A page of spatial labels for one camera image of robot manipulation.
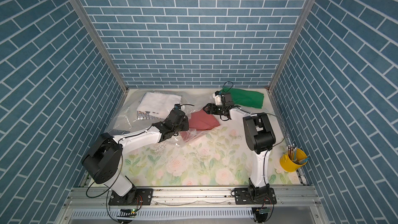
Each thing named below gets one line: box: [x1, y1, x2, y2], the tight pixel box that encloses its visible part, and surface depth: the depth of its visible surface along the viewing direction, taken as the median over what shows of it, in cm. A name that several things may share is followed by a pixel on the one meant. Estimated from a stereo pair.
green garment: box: [221, 87, 265, 109], surface depth 114 cm
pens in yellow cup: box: [286, 143, 309, 164], surface depth 77 cm
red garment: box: [179, 108, 221, 142], surface depth 98 cm
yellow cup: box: [279, 148, 308, 173], surface depth 80 cm
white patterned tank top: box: [136, 90, 183, 120], surface depth 103 cm
